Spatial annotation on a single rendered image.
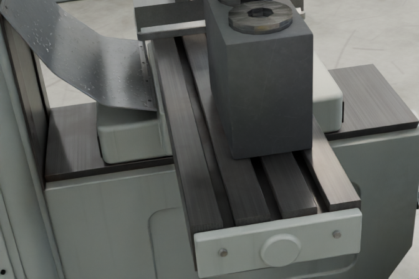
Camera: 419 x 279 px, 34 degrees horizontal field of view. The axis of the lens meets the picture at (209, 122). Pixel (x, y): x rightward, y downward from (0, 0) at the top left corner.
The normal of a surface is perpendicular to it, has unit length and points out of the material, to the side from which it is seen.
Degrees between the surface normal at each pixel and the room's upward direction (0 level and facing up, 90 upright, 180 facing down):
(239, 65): 90
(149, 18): 90
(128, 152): 90
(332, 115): 90
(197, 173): 0
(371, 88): 0
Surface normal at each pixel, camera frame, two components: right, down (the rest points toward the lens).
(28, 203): 0.76, 0.27
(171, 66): -0.07, -0.85
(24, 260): 0.15, 0.49
